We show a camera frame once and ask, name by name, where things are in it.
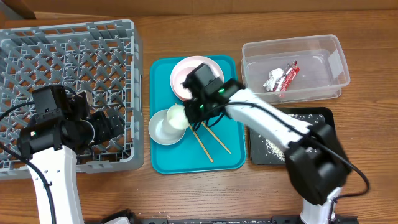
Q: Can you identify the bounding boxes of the wooden chopstick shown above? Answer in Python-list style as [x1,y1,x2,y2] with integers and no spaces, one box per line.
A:
[188,124,214,163]
[201,122,232,154]

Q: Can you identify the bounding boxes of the large white round plate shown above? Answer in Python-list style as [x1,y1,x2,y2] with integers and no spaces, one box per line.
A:
[170,55,224,102]

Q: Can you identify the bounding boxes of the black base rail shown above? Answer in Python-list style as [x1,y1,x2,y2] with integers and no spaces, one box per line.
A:
[85,208,359,224]

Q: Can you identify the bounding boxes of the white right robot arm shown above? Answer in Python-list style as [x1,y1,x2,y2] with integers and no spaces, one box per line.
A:
[182,63,351,223]

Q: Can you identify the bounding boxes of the red snack wrapper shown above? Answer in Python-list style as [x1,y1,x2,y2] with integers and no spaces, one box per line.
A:
[274,60,300,91]

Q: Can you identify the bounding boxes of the grey plastic dishwasher rack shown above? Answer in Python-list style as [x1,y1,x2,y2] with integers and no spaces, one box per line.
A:
[1,19,144,180]

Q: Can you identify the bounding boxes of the left wooden chopstick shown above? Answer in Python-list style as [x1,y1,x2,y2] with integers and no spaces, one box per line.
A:
[188,124,214,163]

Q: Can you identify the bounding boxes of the white plastic cup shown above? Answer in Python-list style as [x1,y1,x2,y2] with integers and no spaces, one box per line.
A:
[162,105,190,138]

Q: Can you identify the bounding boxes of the grey shallow bowl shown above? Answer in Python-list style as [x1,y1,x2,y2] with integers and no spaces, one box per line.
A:
[148,110,185,146]

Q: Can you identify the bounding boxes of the black rectangular tray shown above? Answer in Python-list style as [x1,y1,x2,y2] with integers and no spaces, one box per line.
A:
[249,107,335,166]

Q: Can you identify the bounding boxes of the right wooden chopstick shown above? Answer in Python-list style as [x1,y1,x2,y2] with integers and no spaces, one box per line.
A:
[201,122,232,154]

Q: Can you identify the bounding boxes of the teal plastic serving tray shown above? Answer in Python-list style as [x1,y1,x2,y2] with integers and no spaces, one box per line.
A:
[150,57,246,174]

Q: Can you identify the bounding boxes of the pink bowl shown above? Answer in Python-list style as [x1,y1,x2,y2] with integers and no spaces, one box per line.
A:
[170,56,204,101]

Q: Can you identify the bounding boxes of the rice and food scraps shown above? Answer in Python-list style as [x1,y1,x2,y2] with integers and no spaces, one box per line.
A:
[250,114,326,166]

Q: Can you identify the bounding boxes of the clear plastic waste bin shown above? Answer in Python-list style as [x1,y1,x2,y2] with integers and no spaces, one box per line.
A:
[241,34,351,104]

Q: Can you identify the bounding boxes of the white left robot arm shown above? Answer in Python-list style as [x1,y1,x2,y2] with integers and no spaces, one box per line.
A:
[17,85,125,223]

